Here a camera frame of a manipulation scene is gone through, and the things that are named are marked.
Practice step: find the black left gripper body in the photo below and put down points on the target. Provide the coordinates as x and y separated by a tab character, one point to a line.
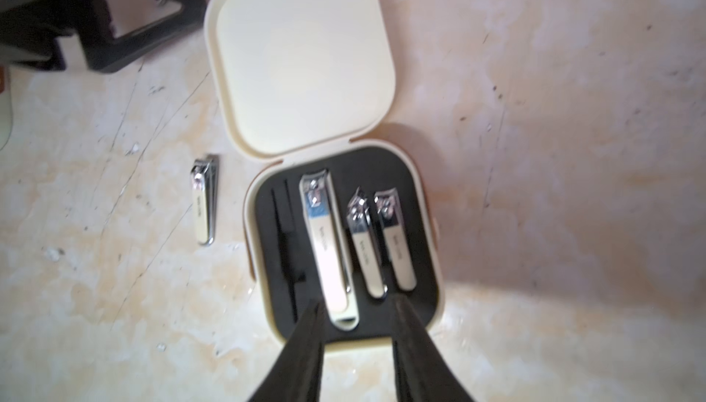
29	32

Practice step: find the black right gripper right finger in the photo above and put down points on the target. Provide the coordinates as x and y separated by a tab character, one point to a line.
421	373

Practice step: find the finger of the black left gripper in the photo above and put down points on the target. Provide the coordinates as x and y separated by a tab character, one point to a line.
107	53

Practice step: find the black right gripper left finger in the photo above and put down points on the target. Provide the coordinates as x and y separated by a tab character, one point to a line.
297	373

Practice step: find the cream nail clipper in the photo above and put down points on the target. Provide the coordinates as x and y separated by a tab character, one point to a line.
331	257

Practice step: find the cream manicure case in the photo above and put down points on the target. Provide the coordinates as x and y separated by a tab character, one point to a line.
301	85
6	112

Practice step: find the silver clipper pair right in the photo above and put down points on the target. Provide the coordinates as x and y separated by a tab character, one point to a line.
204	188

